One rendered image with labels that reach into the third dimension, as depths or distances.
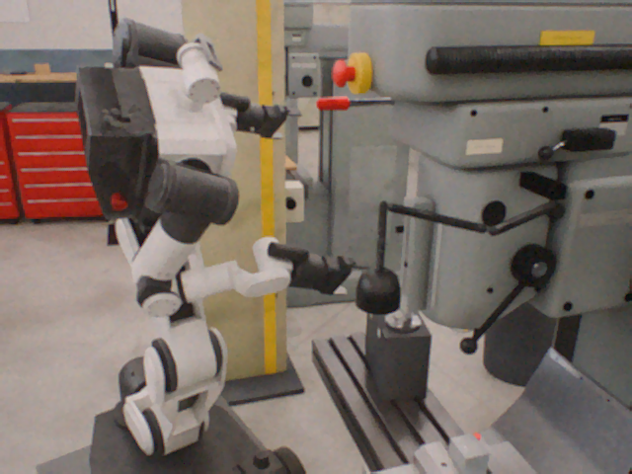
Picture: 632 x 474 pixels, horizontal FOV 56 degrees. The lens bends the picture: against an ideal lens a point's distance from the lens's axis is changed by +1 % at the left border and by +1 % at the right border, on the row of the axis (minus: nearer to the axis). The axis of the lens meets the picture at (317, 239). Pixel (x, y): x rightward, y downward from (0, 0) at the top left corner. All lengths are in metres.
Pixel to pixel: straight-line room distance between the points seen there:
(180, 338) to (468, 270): 0.79
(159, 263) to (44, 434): 1.98
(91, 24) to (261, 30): 7.35
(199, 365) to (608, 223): 0.99
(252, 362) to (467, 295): 2.22
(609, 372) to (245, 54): 1.88
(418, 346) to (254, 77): 1.55
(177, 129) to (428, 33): 0.58
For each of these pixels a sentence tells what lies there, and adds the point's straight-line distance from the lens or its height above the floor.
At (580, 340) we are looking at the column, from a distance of 1.50.
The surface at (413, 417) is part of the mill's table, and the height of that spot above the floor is 0.92.
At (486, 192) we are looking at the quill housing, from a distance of 0.96.
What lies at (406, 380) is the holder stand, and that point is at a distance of 1.54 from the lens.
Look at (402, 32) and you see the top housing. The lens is 0.84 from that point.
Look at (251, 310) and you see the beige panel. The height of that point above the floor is 0.43.
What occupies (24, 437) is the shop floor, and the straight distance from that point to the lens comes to 3.14.
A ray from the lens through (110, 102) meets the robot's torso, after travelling 1.25.
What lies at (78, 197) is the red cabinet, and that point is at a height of 0.25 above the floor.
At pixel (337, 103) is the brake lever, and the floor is 1.70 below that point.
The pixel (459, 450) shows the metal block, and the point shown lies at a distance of 1.23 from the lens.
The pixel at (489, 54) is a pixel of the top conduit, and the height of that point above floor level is 1.80.
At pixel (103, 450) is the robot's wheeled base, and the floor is 0.57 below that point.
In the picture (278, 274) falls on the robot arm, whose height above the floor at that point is 1.30.
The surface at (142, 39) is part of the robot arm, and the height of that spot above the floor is 1.78.
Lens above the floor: 1.85
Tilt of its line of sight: 22 degrees down
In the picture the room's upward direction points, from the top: 1 degrees clockwise
